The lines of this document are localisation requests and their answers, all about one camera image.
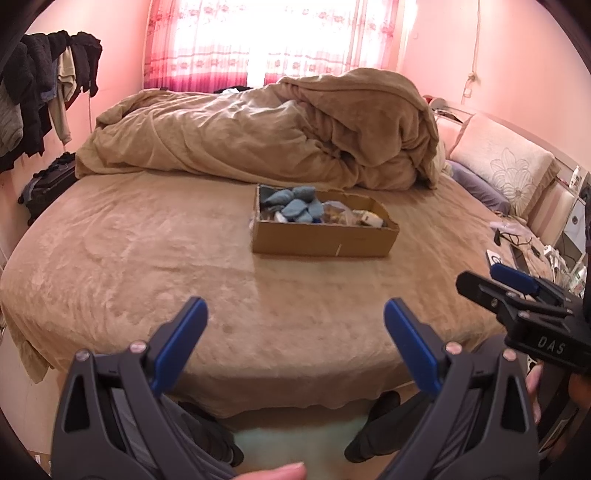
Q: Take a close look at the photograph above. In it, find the brown cardboard box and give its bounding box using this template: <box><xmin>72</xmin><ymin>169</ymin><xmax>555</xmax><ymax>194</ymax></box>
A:
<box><xmin>252</xmin><ymin>184</ymin><xmax>400</xmax><ymax>258</ymax></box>

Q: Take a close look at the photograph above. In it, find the beige padded headboard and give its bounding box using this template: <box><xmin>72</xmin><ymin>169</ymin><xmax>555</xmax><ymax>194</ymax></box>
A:
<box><xmin>529</xmin><ymin>157</ymin><xmax>578</xmax><ymax>245</ymax></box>

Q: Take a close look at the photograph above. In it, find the person's right leg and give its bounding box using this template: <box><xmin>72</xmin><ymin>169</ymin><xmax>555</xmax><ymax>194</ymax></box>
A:
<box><xmin>344</xmin><ymin>335</ymin><xmax>513</xmax><ymax>464</ymax></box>

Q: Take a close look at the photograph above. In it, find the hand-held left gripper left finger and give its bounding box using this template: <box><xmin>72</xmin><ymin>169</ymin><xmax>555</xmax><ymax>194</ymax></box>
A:
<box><xmin>51</xmin><ymin>296</ymin><xmax>208</xmax><ymax>480</ymax></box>

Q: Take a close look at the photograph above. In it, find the purple pillow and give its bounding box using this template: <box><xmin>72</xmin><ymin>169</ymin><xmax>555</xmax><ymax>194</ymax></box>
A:
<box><xmin>450</xmin><ymin>161</ymin><xmax>512</xmax><ymax>215</ymax></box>

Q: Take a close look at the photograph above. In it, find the person's right hand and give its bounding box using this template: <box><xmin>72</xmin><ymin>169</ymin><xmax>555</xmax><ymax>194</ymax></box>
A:
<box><xmin>525</xmin><ymin>362</ymin><xmax>544</xmax><ymax>424</ymax></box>

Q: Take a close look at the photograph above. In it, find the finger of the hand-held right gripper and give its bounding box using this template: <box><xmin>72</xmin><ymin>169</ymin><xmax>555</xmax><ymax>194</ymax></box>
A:
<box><xmin>456</xmin><ymin>271</ymin><xmax>522</xmax><ymax>324</ymax></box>
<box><xmin>491</xmin><ymin>264</ymin><xmax>578</xmax><ymax>308</ymax></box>

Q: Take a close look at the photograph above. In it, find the black suitcase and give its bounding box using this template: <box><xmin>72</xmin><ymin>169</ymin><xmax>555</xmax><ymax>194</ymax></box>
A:
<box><xmin>18</xmin><ymin>151</ymin><xmax>80</xmax><ymax>227</ymax></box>

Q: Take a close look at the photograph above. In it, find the pile of hanging clothes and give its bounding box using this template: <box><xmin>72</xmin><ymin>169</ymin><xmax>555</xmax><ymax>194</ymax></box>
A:
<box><xmin>0</xmin><ymin>30</ymin><xmax>103</xmax><ymax>174</ymax></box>

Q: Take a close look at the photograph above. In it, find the black smartphone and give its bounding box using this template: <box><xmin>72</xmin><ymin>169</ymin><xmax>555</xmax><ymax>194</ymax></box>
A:
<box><xmin>509</xmin><ymin>244</ymin><xmax>534</xmax><ymax>276</ymax></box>

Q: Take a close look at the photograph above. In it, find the person's left hand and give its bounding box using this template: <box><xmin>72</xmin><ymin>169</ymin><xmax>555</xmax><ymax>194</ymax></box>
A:
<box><xmin>235</xmin><ymin>463</ymin><xmax>308</xmax><ymax>480</ymax></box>

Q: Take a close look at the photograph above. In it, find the white wall cord with socket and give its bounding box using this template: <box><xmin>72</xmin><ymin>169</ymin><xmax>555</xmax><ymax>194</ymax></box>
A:
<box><xmin>462</xmin><ymin>0</ymin><xmax>483</xmax><ymax>100</ymax></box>

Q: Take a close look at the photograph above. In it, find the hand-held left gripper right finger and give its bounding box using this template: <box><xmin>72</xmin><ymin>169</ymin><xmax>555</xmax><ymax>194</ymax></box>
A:
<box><xmin>376</xmin><ymin>298</ymin><xmax>541</xmax><ymax>480</ymax></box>

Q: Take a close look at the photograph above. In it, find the bed with brown sheet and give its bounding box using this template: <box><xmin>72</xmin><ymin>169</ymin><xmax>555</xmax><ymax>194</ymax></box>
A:
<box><xmin>0</xmin><ymin>157</ymin><xmax>561</xmax><ymax>418</ymax></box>

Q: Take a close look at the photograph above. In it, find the beige fleece duvet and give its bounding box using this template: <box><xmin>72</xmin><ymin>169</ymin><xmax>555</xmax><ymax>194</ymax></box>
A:
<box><xmin>75</xmin><ymin>68</ymin><xmax>446</xmax><ymax>191</ymax></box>

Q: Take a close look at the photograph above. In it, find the glass bedside shelf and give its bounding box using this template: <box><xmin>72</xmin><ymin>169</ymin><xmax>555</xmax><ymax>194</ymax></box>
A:
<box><xmin>425</xmin><ymin>95</ymin><xmax>468</xmax><ymax>126</ymax></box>

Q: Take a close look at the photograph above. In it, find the pink patterned curtain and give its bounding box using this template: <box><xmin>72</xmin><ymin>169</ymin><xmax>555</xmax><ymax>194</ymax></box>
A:
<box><xmin>143</xmin><ymin>0</ymin><xmax>407</xmax><ymax>93</ymax></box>

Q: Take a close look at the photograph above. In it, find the white nightstand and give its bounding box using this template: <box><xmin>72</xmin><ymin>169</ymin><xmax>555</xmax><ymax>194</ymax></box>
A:
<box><xmin>554</xmin><ymin>200</ymin><xmax>591</xmax><ymax>264</ymax></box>

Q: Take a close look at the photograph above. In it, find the clear bag of snacks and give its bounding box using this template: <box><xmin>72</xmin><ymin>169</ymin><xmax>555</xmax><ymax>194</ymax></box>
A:
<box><xmin>322</xmin><ymin>202</ymin><xmax>356</xmax><ymax>225</ymax></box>

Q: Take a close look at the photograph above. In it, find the cream pillow with flower embroidery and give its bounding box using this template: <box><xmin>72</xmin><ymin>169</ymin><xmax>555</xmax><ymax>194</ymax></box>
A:
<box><xmin>449</xmin><ymin>112</ymin><xmax>560</xmax><ymax>221</ymax></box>

